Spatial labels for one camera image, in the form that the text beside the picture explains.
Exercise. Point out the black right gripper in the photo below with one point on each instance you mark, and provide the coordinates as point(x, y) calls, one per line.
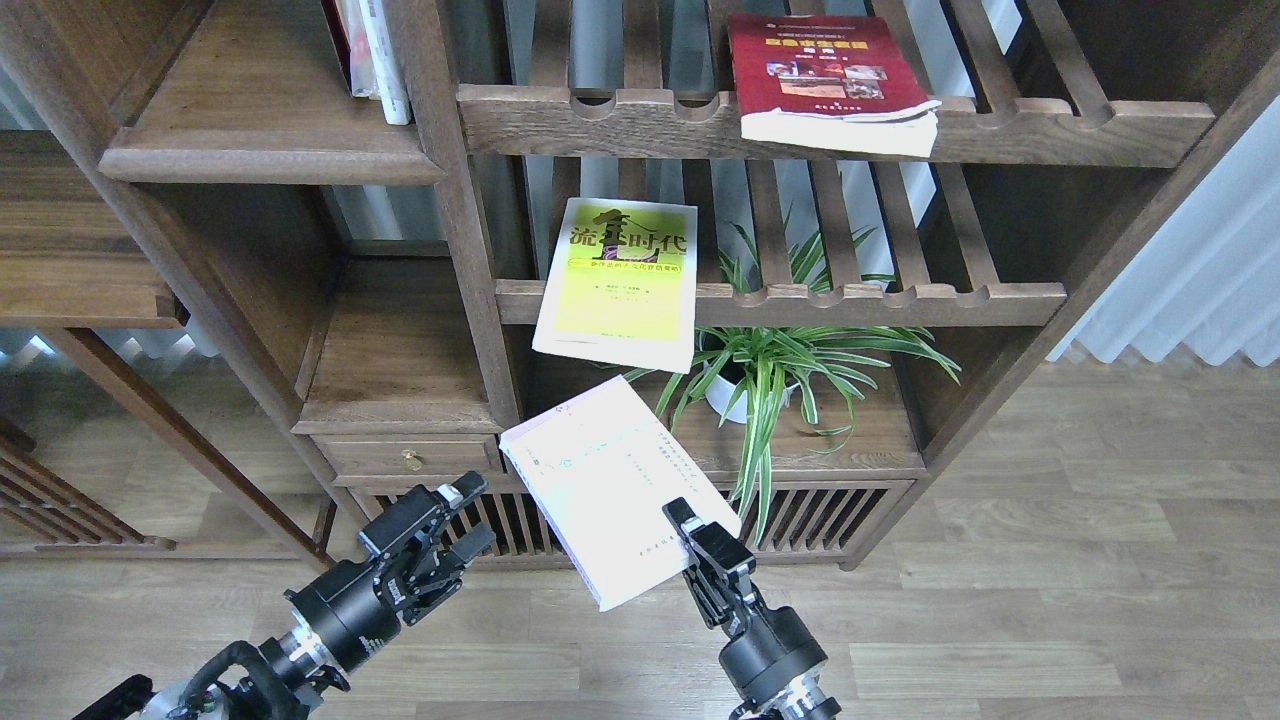
point(772, 660)

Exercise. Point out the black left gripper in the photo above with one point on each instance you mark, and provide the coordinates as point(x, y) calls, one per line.
point(351, 611)

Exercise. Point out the white lavender book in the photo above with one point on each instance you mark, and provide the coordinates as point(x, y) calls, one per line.
point(601, 467)

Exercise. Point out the yellow green book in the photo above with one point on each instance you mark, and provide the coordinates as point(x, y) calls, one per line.
point(622, 285)

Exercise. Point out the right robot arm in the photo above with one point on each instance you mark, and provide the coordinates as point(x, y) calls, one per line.
point(771, 658)

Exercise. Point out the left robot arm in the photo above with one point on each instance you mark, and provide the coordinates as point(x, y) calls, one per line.
point(244, 681)

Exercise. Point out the white plant pot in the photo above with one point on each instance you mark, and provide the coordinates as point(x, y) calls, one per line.
point(728, 400)

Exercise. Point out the green spider plant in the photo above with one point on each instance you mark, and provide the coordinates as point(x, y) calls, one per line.
point(826, 365)

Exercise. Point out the dark wooden bookshelf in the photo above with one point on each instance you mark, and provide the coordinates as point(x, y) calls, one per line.
point(375, 285)

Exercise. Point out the wooden side furniture left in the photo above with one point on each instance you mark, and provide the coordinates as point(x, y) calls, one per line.
point(71, 270)

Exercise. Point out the upright white book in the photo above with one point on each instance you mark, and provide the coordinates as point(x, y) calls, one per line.
point(374, 68)

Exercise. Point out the upright dark red book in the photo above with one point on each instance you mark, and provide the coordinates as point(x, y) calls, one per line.
point(337, 29)

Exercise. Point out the red paperback book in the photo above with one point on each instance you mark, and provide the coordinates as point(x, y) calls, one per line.
point(835, 82)

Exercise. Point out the white pleated curtain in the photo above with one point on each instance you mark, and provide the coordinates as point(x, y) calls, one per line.
point(1208, 281)

